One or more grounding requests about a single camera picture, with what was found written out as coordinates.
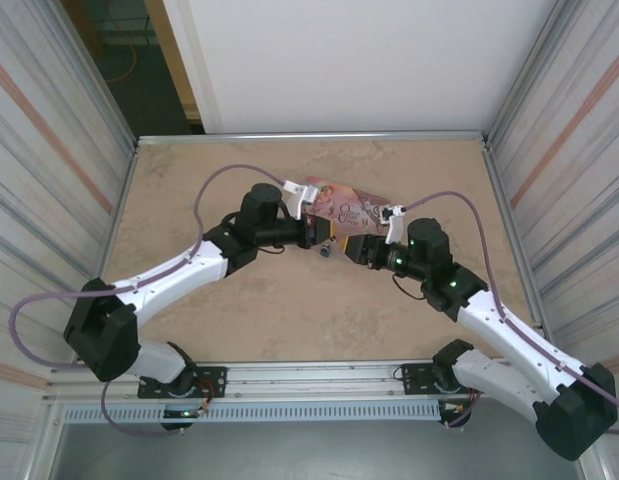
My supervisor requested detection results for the pink illustrated tin box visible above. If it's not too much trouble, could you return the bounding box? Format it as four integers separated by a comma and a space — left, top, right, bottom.
303, 174, 406, 242

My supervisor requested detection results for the white back panel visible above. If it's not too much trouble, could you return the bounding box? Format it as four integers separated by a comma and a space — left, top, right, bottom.
161, 0, 563, 136

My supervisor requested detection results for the corrugated white side panel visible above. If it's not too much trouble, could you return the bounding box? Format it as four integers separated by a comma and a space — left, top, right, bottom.
482, 0, 619, 480
0, 0, 141, 480

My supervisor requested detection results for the grey metal sheet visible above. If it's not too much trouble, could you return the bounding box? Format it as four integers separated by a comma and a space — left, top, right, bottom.
51, 422, 588, 480

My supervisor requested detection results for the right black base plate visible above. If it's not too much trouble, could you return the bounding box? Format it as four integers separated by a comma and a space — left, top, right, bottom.
401, 363, 441, 397

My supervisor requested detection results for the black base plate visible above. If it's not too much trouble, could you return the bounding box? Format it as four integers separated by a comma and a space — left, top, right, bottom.
401, 363, 441, 397
137, 365, 228, 400

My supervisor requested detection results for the aluminium mounting rail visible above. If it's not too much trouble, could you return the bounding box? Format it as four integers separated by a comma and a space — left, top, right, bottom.
47, 360, 490, 402

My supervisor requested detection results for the grey slotted cable duct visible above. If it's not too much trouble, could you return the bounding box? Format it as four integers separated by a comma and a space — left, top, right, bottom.
62, 402, 441, 424

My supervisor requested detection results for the wooden door frame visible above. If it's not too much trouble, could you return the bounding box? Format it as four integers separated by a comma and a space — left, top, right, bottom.
142, 0, 206, 135

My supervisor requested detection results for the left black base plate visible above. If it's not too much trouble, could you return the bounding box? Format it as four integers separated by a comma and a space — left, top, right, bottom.
137, 365, 228, 400

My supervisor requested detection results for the orange floor cable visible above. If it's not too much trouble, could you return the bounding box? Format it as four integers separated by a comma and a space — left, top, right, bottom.
105, 43, 141, 84

